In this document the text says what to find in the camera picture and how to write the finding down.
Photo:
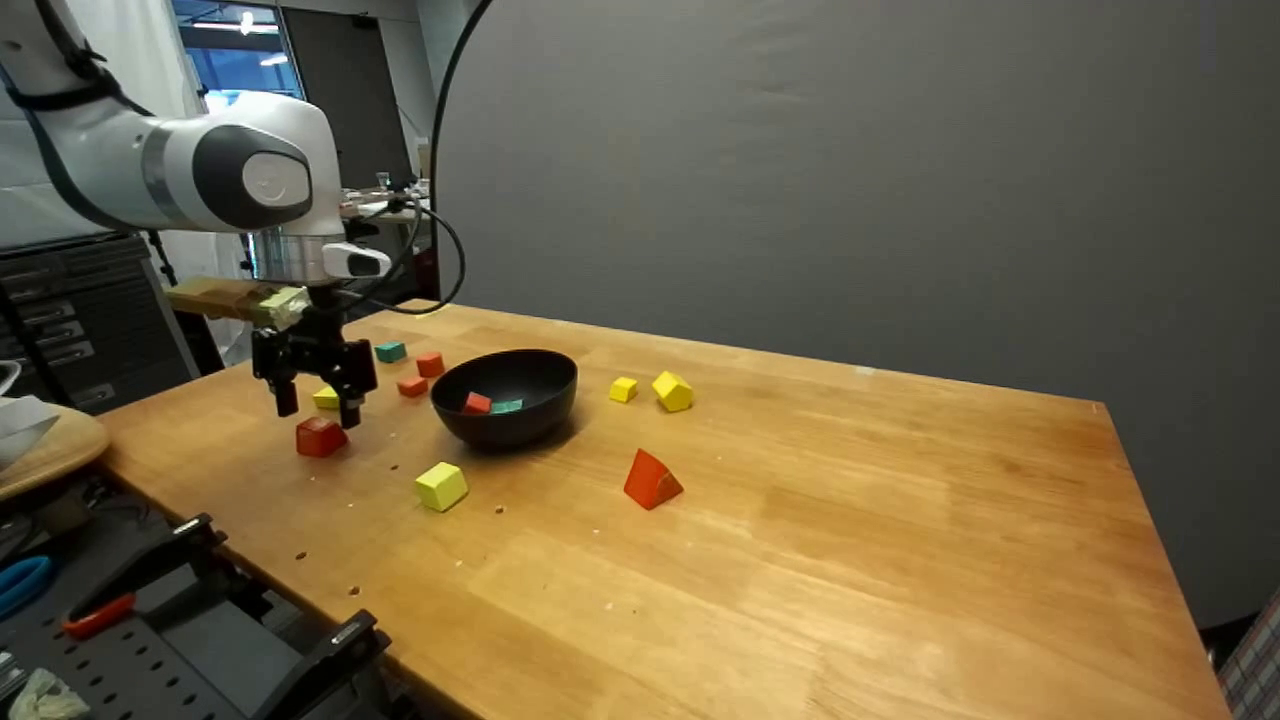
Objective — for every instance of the small yellow block behind bowl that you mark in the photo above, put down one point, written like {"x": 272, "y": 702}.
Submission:
{"x": 620, "y": 389}

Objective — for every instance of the orange red trapezoid block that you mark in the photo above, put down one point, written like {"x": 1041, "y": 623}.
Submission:
{"x": 316, "y": 438}

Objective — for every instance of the small red cube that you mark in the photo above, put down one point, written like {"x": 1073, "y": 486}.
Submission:
{"x": 412, "y": 385}

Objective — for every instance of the black bowl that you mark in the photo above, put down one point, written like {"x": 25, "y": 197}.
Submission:
{"x": 538, "y": 372}

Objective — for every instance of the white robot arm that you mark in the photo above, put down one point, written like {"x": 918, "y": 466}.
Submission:
{"x": 267, "y": 160}

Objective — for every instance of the crumpled white paper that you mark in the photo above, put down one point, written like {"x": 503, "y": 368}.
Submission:
{"x": 48, "y": 698}

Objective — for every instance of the blue handled scissors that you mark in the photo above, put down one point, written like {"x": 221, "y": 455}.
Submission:
{"x": 25, "y": 580}

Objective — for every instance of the black equipment case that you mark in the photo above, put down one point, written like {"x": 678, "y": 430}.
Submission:
{"x": 86, "y": 322}

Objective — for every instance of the wrist camera with yellow mount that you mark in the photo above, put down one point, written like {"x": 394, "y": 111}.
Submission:
{"x": 258, "y": 302}

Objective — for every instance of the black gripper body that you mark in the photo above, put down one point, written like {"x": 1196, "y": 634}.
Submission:
{"x": 312, "y": 347}

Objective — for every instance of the yellow cube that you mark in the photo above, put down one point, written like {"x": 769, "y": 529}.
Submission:
{"x": 673, "y": 392}
{"x": 327, "y": 399}
{"x": 442, "y": 486}

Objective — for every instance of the round wooden board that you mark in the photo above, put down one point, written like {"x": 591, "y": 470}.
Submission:
{"x": 42, "y": 458}

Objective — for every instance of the black pegboard plate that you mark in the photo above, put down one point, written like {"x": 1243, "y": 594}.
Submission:
{"x": 205, "y": 665}

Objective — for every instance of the red handled tool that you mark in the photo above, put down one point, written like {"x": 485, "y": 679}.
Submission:
{"x": 96, "y": 618}

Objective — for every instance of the yellow cube front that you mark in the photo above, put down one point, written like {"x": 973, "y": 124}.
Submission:
{"x": 327, "y": 399}

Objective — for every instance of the green cube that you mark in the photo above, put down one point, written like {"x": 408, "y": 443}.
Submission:
{"x": 504, "y": 406}

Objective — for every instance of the orange wedge block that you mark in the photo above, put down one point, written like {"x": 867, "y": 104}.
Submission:
{"x": 651, "y": 481}

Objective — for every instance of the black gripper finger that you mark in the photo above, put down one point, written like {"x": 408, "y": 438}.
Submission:
{"x": 350, "y": 411}
{"x": 284, "y": 399}

